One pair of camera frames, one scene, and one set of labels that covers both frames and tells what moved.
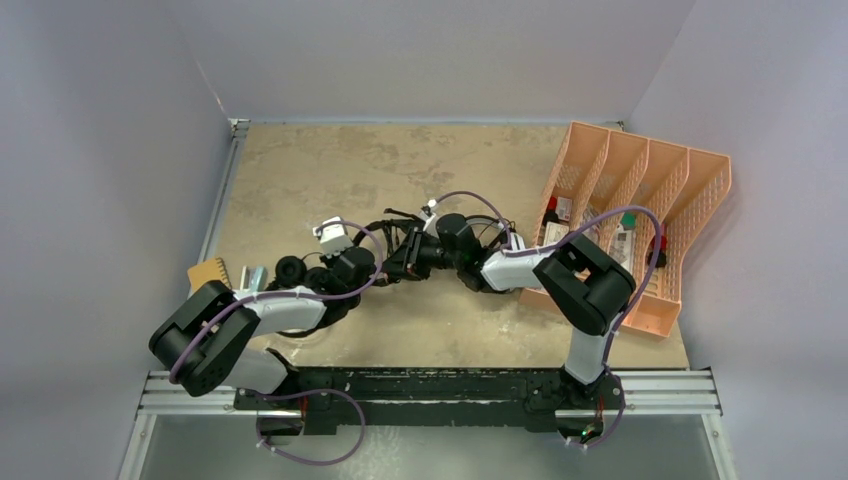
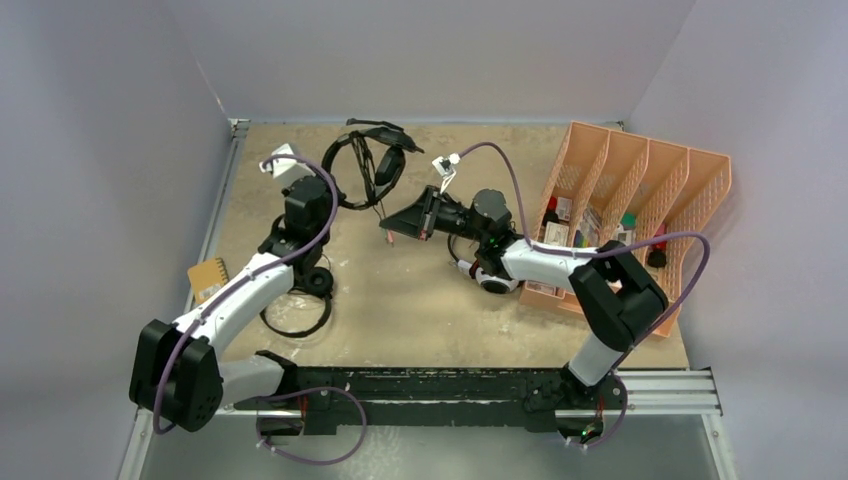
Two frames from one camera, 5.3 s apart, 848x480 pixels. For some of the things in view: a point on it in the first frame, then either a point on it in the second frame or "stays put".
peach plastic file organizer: [639, 200] stays put
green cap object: [629, 219] stays put
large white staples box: [554, 232] stays put
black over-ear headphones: [292, 271] stays put
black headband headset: [389, 221] → [380, 149]
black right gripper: [416, 268] → [415, 221]
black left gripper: [330, 260] → [328, 191]
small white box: [564, 208] stays put
